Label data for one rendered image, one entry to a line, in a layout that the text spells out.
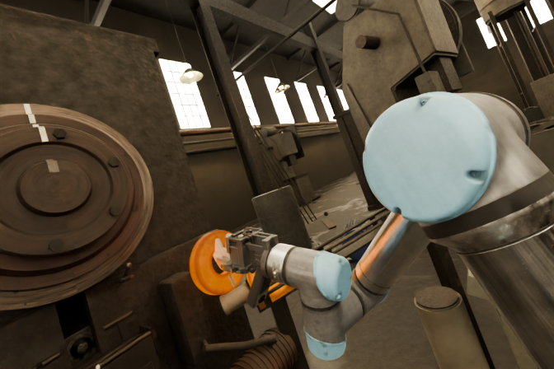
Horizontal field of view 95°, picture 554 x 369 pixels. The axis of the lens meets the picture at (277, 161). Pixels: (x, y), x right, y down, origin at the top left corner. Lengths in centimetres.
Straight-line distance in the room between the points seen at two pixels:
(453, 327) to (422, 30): 238
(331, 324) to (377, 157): 35
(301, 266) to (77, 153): 57
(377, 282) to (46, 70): 110
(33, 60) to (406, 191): 108
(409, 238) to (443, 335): 46
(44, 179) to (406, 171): 67
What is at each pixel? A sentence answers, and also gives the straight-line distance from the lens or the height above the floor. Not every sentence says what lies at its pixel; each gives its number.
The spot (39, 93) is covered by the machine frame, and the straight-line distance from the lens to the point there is 107.
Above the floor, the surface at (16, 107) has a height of 134.
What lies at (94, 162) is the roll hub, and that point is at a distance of 76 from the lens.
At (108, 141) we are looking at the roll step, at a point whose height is 123.
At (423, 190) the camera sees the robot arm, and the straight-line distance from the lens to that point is 26.
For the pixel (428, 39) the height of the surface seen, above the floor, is 171.
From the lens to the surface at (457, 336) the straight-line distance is 91.
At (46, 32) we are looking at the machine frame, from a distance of 120.
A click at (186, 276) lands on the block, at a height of 79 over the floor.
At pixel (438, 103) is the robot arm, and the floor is 98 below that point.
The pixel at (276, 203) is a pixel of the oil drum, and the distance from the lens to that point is 326.
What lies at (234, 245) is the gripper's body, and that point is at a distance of 60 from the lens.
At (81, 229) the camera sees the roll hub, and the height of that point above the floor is 101.
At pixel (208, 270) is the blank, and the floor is 82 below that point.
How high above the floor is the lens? 97
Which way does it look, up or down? 5 degrees up
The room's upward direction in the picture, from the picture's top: 19 degrees counter-clockwise
